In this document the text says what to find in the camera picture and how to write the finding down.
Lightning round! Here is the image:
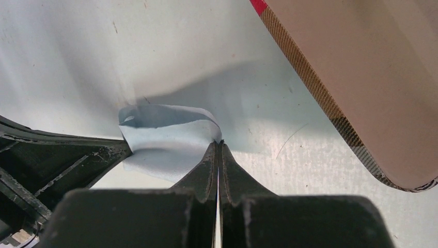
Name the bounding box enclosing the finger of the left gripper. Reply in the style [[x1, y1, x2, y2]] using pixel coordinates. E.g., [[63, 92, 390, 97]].
[[1, 117, 132, 223]]

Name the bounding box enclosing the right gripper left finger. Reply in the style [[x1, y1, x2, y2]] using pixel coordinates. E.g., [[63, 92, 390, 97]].
[[38, 142, 218, 247]]

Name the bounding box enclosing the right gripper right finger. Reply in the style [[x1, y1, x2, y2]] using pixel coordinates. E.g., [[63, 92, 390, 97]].
[[218, 142, 394, 247]]

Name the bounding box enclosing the blue cleaning cloth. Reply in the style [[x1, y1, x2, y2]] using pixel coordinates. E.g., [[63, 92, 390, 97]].
[[118, 104, 222, 182]]

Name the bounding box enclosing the plaid brown glasses case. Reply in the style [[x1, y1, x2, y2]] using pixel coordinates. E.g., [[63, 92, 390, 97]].
[[251, 1, 437, 192]]

